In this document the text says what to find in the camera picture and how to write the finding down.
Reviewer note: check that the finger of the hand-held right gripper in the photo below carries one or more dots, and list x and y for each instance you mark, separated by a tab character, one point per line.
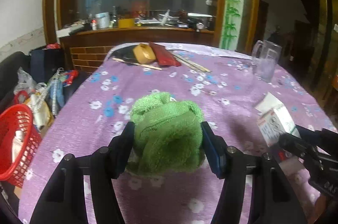
295	147
317	134

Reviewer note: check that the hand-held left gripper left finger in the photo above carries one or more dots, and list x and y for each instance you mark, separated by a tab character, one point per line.
126	144

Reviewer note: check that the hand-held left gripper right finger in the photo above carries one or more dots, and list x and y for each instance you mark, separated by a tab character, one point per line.
211	150

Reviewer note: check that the white cardboard box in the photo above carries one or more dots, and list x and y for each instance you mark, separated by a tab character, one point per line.
274	123

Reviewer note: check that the green towel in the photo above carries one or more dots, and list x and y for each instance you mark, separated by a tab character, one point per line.
166	134

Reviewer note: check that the red plastic basket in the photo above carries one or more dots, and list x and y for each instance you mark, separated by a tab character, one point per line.
23	139

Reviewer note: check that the purple floral tablecloth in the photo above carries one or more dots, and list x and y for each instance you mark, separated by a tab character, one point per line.
224	86

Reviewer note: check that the wooden chopsticks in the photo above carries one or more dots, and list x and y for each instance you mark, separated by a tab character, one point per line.
137	64
192	64

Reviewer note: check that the clear glass mug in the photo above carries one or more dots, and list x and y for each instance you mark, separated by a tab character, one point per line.
266	62

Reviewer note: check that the red blue package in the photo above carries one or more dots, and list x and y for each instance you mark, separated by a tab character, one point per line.
70	78

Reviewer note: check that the white patterned ribbon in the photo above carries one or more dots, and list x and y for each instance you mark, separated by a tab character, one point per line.
54	91

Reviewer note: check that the black pouch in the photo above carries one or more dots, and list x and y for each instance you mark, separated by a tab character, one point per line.
126	53

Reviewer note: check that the yellow tape roll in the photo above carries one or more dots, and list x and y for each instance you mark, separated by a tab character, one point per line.
144	54

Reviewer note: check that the pale yellow plastic bag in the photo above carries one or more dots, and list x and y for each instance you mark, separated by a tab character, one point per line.
39	113

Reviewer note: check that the dark red packet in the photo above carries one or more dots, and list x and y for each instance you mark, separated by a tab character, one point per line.
165	54

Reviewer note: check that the wooden glass cabinet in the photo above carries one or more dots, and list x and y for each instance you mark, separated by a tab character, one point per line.
87	41

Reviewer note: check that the dark blue bag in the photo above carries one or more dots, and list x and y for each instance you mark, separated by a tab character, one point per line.
45	62

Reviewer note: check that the white plastic bag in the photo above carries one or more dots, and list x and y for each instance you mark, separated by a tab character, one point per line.
25	81

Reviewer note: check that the yellow container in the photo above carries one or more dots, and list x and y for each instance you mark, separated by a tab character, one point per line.
126	23

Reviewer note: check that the red plastic bag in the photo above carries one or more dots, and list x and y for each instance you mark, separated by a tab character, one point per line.
52	46

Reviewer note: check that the white round container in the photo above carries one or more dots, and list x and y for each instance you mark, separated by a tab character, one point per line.
102	20

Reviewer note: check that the white flat box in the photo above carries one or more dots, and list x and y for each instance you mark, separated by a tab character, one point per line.
70	31

